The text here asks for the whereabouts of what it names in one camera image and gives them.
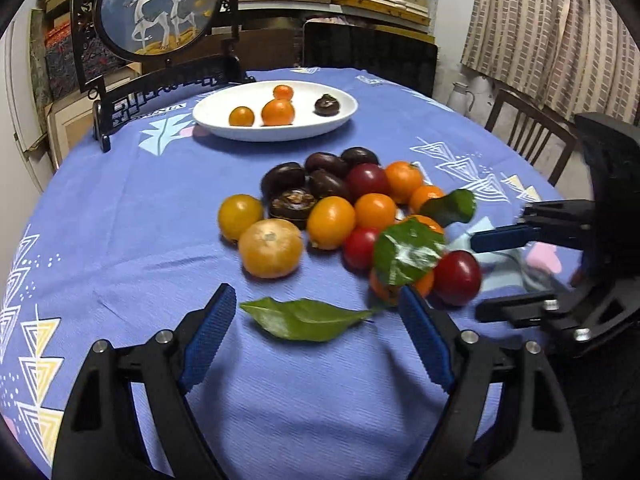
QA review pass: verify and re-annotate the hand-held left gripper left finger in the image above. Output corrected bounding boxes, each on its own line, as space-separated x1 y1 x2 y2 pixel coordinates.
51 283 237 480

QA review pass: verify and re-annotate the leaning wooden framed panel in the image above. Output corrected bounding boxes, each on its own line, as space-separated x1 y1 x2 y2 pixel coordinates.
45 67 141 171

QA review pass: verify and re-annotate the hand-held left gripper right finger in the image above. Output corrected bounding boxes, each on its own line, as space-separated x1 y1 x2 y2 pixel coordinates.
398 285 583 480

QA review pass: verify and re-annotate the stack of patterned boxes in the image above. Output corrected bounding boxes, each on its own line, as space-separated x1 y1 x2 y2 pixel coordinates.
30 0 141 106

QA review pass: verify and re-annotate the white door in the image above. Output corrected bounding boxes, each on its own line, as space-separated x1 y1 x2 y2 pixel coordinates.
0 10 56 196

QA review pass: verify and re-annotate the white shelf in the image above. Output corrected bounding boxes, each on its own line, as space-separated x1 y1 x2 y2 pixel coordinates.
237 2 437 36

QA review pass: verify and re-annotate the round deer screen black stand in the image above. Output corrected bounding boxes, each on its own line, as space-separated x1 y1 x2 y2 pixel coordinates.
69 0 257 153

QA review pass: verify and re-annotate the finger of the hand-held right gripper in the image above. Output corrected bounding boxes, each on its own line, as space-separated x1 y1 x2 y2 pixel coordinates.
475 280 640 357
470 199 596 254

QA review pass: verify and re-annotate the white thermos jug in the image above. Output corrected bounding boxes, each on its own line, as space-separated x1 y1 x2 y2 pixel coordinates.
447 81 473 111

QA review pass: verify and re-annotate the brown wooden chair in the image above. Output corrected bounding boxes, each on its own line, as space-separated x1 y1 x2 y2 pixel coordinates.
484 87 580 188

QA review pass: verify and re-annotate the red plum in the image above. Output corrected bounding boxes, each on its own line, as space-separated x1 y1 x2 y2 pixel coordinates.
433 250 483 307
342 226 382 271
346 163 392 202

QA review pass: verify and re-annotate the black chair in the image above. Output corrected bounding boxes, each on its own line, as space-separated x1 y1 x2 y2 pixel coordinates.
301 20 440 98

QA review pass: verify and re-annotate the green leaf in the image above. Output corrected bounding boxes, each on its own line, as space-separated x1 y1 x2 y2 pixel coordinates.
419 188 477 228
239 296 383 343
373 217 447 287

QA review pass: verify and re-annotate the beige patterned curtain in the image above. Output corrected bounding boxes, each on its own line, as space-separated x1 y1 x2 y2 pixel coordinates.
460 0 640 126

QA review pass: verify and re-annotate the large pale-topped mandarin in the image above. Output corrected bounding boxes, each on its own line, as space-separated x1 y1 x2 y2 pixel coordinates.
238 218 305 279

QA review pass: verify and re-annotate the dark water chestnut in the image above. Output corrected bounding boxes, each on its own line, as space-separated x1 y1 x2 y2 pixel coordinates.
314 93 341 117
309 169 352 202
341 146 380 170
304 152 350 177
269 187 316 231
260 162 307 201

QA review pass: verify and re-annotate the white oval plate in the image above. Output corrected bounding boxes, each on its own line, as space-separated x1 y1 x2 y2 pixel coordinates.
192 80 359 142

